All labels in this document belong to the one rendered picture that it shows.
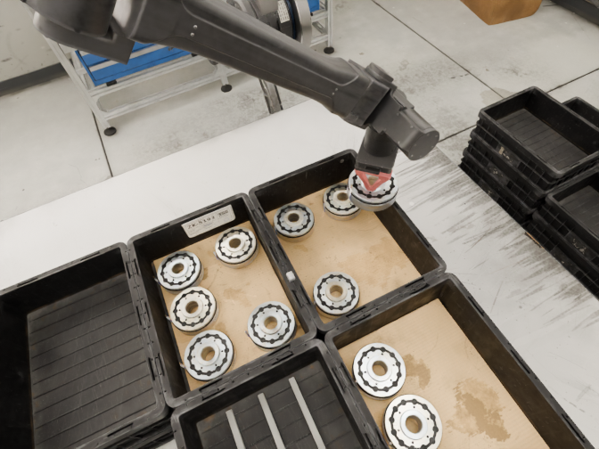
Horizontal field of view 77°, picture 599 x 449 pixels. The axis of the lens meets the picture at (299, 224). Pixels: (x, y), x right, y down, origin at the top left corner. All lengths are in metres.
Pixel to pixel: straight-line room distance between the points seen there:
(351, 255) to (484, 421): 0.42
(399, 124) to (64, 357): 0.84
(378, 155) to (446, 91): 2.13
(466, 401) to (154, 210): 0.99
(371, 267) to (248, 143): 0.69
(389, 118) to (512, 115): 1.35
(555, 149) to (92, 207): 1.74
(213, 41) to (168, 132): 2.28
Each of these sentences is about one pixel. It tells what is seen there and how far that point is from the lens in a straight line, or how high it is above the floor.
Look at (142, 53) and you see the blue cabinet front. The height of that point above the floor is 0.43.
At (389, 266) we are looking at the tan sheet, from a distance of 0.92.
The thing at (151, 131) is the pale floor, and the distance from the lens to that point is 2.71.
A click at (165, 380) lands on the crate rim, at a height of 0.93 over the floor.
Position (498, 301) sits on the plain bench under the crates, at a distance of 1.10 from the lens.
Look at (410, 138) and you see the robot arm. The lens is 0.58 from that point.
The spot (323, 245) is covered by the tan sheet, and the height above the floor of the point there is 0.83.
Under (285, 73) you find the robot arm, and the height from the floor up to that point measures 1.39.
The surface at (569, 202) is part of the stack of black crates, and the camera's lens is 1.83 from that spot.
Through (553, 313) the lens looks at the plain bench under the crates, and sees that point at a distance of 1.15.
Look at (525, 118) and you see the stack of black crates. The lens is 1.93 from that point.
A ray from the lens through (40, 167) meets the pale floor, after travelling 2.87.
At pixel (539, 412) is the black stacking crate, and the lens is 0.85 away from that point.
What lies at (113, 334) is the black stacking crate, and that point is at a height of 0.83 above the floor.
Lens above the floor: 1.64
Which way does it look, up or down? 56 degrees down
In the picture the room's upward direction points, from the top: 7 degrees counter-clockwise
